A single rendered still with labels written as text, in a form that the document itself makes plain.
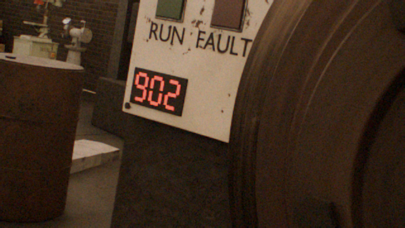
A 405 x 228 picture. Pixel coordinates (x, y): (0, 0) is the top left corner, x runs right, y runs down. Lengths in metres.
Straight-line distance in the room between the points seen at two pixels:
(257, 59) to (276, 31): 0.03
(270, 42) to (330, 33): 0.06
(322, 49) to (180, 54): 0.29
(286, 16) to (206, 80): 0.21
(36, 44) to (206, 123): 7.86
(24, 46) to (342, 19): 8.20
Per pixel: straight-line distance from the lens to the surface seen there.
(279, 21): 0.42
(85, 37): 8.94
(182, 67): 0.63
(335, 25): 0.38
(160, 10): 0.65
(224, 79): 0.60
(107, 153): 4.75
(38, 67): 3.05
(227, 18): 0.60
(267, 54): 0.42
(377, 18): 0.31
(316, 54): 0.39
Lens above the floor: 1.16
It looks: 8 degrees down
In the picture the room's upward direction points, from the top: 10 degrees clockwise
